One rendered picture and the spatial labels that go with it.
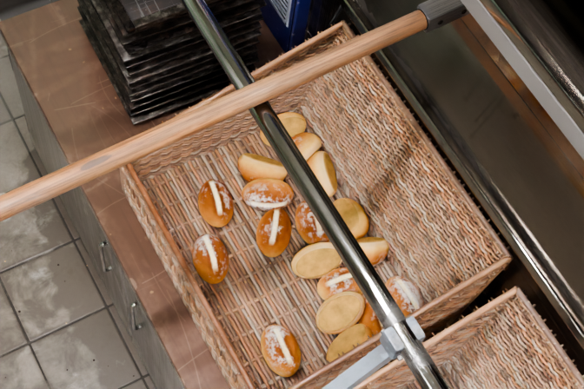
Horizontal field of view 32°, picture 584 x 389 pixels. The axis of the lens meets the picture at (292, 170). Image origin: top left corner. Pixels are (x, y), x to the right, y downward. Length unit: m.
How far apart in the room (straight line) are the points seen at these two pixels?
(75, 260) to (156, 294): 0.70
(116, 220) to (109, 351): 0.59
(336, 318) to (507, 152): 0.46
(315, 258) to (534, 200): 0.47
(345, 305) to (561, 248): 0.44
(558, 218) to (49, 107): 1.05
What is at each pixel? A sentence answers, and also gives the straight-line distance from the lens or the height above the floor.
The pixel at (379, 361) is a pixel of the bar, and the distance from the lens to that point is 1.30.
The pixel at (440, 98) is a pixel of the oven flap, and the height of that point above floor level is 0.97.
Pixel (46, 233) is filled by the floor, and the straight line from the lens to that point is 2.61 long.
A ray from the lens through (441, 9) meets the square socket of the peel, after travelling 1.48.
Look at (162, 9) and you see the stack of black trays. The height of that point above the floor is 0.90.
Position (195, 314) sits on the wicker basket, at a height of 0.63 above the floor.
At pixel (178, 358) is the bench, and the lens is 1.85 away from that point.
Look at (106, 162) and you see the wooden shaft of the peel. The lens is 1.31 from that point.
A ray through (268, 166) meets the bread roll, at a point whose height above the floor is 0.65.
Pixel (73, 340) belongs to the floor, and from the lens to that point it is 2.49.
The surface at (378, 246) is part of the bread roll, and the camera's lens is 1.89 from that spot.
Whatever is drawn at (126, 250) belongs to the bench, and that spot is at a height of 0.58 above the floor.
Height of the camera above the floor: 2.34
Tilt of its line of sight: 60 degrees down
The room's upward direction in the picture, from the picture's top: 11 degrees clockwise
